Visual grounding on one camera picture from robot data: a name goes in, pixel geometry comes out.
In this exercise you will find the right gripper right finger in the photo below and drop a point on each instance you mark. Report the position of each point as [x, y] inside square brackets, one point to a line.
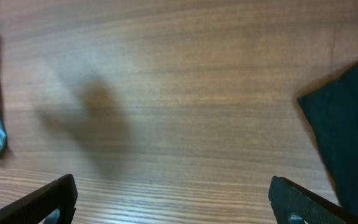
[292, 203]

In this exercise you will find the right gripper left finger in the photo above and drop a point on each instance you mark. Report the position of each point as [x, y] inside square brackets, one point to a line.
[52, 203]

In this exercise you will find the black garment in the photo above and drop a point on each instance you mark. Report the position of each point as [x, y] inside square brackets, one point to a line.
[332, 112]

